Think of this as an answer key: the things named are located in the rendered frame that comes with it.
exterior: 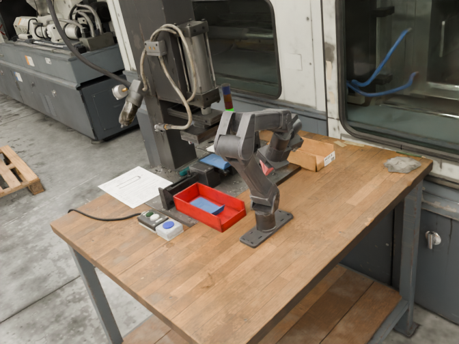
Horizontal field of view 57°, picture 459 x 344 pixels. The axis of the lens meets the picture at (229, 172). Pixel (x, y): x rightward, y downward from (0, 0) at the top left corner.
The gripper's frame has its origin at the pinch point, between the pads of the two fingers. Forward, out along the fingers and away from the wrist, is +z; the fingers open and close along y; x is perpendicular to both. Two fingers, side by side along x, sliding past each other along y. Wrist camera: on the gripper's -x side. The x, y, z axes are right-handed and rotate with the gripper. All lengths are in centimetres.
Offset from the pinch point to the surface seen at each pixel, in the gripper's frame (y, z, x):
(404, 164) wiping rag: -25, -8, -45
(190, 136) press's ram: 28.6, 2.1, 13.4
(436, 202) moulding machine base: -40, 8, -61
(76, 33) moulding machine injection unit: 336, 158, -67
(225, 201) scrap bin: 2.5, 10.7, 13.7
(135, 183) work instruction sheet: 41, 36, 28
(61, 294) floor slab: 67, 154, 59
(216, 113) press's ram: 29.8, -4.4, 2.0
